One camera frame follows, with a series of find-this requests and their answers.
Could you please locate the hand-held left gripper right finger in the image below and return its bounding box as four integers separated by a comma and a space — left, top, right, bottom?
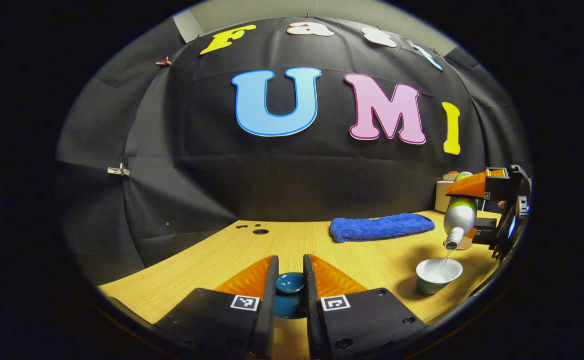
303, 254, 428, 360

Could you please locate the teal and white teacup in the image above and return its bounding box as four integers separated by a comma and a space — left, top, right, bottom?
416, 258, 464, 295

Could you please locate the blue towel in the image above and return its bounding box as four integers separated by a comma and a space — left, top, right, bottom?
329, 213, 436, 244

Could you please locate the silver green water bottle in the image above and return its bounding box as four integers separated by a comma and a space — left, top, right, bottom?
443, 171, 478, 251

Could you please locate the teal teacup lid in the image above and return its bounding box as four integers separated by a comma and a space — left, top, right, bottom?
274, 272, 306, 320

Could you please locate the white toaster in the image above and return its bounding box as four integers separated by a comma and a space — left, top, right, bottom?
435, 180, 455, 213

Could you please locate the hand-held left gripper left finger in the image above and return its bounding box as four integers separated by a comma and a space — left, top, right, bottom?
153, 255, 279, 360

